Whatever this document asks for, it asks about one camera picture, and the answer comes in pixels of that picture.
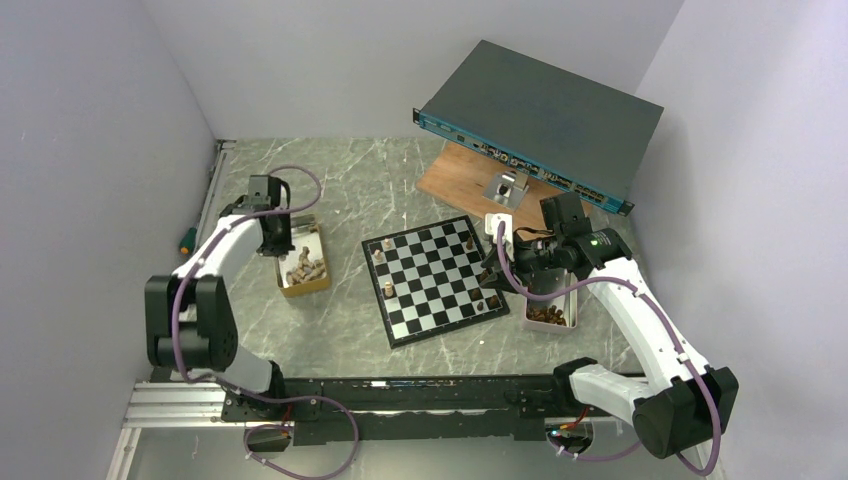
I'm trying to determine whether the black and white chessboard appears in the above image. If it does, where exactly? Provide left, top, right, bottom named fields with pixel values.
left=361, top=215, right=510, bottom=349

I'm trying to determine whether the gold tin tray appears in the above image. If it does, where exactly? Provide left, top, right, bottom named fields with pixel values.
left=274, top=214, right=332, bottom=298

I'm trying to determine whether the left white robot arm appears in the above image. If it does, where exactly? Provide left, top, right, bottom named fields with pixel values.
left=144, top=175, right=294, bottom=420

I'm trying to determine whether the wooden board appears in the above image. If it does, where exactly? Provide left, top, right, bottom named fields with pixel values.
left=416, top=142, right=562, bottom=230

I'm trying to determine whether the silver metal stand bracket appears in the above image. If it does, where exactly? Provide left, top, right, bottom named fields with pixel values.
left=483, top=170, right=529, bottom=211

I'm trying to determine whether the orange green screwdriver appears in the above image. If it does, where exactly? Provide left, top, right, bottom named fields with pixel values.
left=178, top=227, right=197, bottom=255

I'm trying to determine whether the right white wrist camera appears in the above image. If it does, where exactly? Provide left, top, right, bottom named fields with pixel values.
left=483, top=212, right=513, bottom=243

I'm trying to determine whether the white tray with dark pieces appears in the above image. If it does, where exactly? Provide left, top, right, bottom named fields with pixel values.
left=520, top=272, right=578, bottom=335

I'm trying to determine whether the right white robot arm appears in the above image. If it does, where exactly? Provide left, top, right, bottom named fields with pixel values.
left=483, top=193, right=739, bottom=476

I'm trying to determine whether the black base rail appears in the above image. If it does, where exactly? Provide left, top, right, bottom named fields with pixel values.
left=221, top=374, right=607, bottom=446

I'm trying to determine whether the dark grey network switch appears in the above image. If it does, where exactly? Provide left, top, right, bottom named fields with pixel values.
left=412, top=40, right=664, bottom=216

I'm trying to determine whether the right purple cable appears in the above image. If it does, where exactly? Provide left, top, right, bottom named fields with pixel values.
left=495, top=220, right=723, bottom=478

